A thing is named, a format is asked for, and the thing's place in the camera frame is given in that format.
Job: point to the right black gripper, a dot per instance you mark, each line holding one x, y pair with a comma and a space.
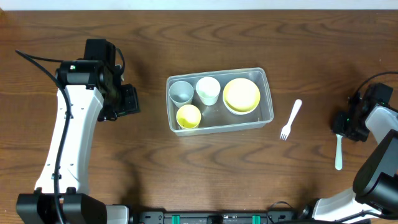
343, 125

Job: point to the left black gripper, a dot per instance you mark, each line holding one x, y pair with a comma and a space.
129, 100

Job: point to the pale green plastic spoon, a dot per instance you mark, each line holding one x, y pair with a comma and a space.
338, 153

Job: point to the grey plastic cup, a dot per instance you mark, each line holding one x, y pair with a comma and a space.
181, 93

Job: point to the white plastic fork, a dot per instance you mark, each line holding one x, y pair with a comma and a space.
285, 131

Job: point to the yellow plastic cup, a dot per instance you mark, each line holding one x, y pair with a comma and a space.
188, 117

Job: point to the clear plastic storage container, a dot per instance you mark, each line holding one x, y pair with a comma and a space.
217, 118

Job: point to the white plastic cup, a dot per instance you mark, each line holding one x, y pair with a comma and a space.
208, 89

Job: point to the yellow plastic bowl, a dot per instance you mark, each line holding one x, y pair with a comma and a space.
241, 94

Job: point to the white plastic bowl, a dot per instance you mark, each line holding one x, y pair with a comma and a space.
237, 112

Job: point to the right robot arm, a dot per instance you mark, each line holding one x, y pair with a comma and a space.
374, 190

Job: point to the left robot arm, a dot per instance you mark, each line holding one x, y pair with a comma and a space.
90, 90

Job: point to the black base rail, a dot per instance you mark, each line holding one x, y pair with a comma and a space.
157, 217

